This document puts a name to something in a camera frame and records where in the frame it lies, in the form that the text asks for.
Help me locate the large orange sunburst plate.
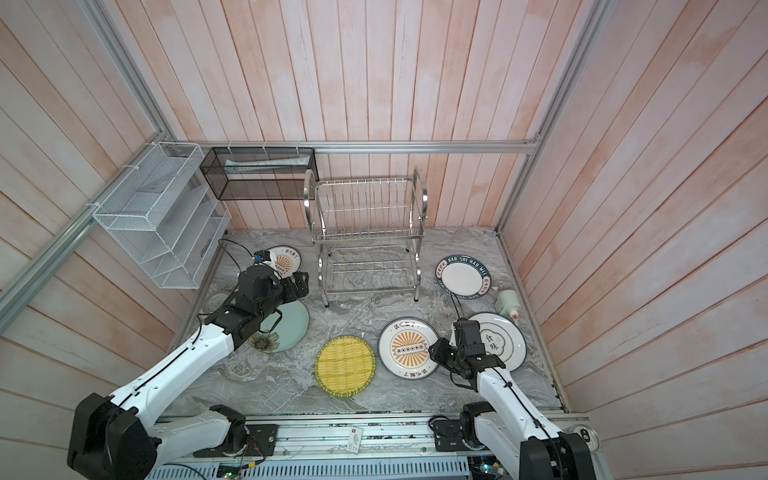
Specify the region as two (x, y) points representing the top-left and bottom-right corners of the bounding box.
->
(378, 317), (438, 380)

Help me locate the yellow woven plate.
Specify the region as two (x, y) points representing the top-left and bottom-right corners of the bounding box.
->
(314, 336), (376, 398)

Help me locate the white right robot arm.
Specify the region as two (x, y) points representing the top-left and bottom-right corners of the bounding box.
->
(429, 318), (596, 479)

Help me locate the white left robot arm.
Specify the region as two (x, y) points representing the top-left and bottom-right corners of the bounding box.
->
(67, 263), (309, 479)

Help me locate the steel two-tier dish rack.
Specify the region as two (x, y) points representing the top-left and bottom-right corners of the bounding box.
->
(302, 169), (429, 307)

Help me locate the small orange sunburst plate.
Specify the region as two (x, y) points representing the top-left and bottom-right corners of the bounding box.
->
(265, 245), (302, 278)

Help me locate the white plate with cloud outline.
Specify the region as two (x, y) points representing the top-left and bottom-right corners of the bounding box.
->
(470, 312), (528, 372)

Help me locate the pale green flower plate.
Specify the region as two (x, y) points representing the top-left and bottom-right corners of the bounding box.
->
(248, 301), (309, 354)

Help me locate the pale green cup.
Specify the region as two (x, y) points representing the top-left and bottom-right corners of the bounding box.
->
(494, 289), (522, 321)

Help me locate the green rim white plate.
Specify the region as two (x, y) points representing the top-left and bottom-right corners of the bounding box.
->
(435, 254), (492, 300)

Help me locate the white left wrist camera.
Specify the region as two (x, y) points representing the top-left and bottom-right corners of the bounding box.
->
(253, 250), (276, 269)

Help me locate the white wire mesh shelf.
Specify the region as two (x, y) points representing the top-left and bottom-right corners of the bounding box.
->
(94, 142), (231, 290)

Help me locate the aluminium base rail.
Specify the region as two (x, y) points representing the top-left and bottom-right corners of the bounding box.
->
(143, 412), (601, 480)

